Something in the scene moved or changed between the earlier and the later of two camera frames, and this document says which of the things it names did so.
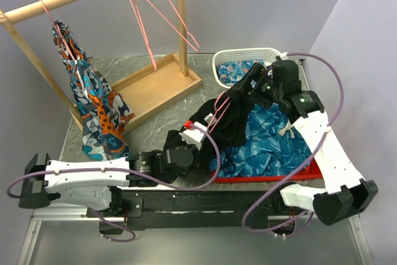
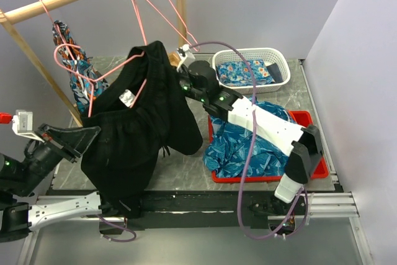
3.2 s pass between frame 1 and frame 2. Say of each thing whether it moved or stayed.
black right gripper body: moved
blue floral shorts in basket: stayed
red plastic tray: stayed
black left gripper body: moved
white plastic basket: stayed
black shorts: moved
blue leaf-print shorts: stayed
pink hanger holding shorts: stayed
